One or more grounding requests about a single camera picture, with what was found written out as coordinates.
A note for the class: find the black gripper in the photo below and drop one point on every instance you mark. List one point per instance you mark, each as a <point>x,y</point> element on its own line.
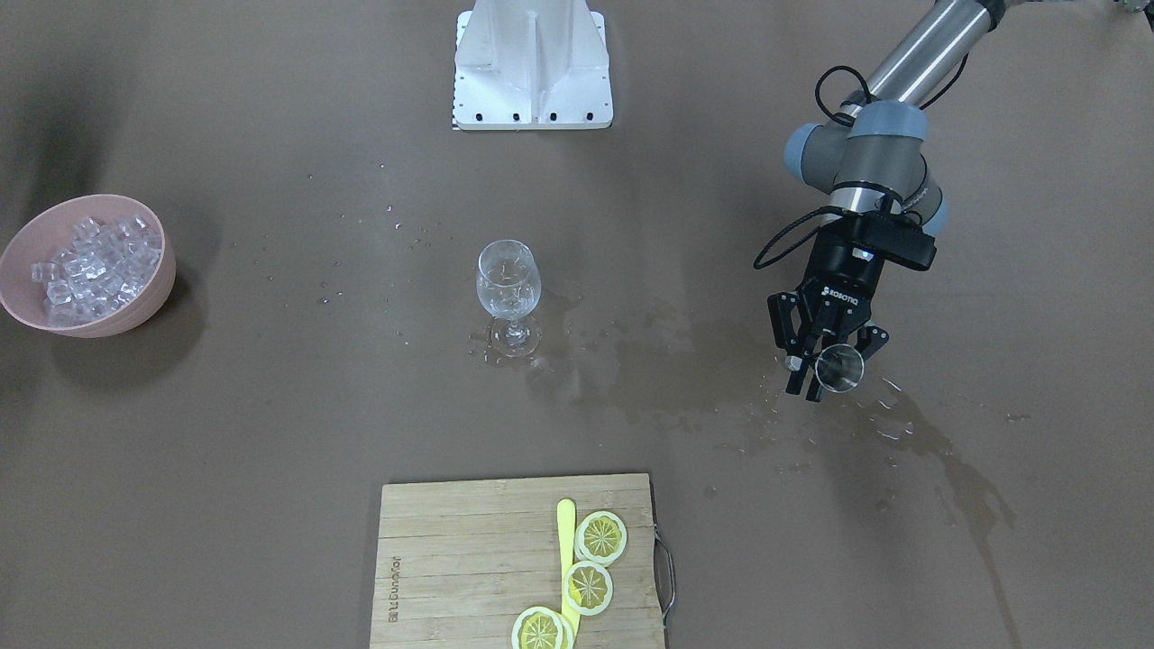
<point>843,281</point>

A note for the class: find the steel cocktail jigger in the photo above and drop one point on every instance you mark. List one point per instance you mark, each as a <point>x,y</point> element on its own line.
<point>839,368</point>

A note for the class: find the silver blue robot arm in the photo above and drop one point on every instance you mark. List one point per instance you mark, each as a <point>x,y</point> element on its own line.
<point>882,204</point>

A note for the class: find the clear wine glass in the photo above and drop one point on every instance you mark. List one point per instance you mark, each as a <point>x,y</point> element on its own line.
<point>509,287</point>

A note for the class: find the clear ice cubes pile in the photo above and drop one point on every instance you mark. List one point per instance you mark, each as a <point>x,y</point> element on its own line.
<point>102,269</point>

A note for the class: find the yellow lemon slice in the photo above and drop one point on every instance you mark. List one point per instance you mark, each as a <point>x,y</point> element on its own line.
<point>587,589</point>
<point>540,627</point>
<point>601,537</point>

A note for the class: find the yellow plastic stick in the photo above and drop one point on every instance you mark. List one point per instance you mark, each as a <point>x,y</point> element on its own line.
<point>566,527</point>

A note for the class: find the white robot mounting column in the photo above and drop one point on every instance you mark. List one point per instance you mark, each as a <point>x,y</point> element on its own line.
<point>523,65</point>

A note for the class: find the bamboo cutting board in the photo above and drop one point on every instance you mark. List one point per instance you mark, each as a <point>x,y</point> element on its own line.
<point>457,561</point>

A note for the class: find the pink bowl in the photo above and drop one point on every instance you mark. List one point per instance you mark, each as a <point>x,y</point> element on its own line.
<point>52,228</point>

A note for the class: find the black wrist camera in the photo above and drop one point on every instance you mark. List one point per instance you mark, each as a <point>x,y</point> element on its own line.
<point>896,242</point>

